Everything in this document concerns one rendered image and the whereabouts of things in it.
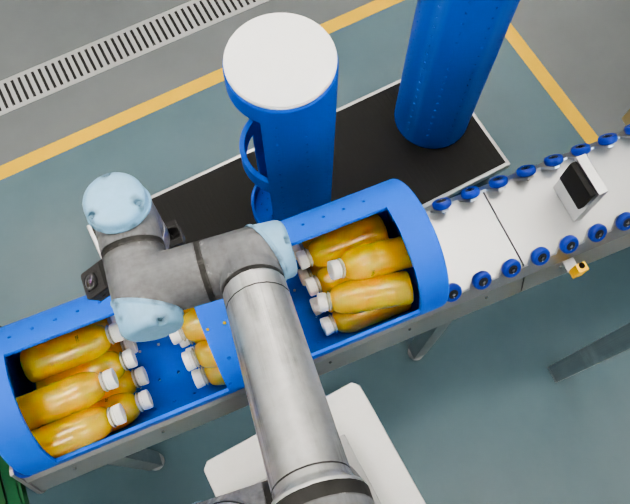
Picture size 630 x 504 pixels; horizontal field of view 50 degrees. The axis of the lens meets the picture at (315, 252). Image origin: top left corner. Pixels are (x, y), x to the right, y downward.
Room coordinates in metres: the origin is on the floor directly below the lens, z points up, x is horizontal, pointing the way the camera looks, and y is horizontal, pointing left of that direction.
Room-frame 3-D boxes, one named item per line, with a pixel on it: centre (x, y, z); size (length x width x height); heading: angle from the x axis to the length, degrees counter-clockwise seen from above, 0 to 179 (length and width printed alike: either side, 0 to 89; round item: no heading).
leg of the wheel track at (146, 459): (0.11, 0.54, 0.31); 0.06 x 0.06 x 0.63; 23
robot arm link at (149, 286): (0.23, 0.19, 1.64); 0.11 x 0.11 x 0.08; 18
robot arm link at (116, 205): (0.32, 0.23, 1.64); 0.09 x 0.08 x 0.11; 18
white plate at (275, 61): (0.99, 0.09, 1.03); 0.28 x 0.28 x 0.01
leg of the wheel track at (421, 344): (0.49, -0.37, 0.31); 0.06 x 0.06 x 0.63; 23
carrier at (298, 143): (0.99, 0.09, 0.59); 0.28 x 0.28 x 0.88
